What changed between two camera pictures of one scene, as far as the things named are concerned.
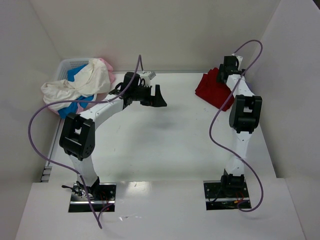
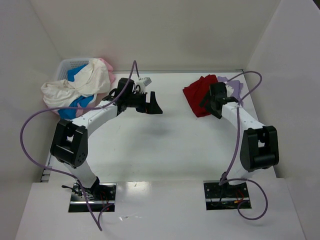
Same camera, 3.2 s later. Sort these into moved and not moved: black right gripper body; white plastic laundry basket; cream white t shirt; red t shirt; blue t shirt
Moved: red t shirt; black right gripper body
Not moved: blue t shirt; white plastic laundry basket; cream white t shirt
